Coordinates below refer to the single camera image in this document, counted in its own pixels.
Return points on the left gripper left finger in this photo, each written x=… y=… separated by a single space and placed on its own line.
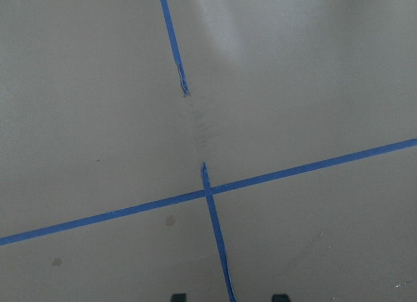
x=181 y=297

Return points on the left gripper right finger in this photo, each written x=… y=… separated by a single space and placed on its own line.
x=280 y=298

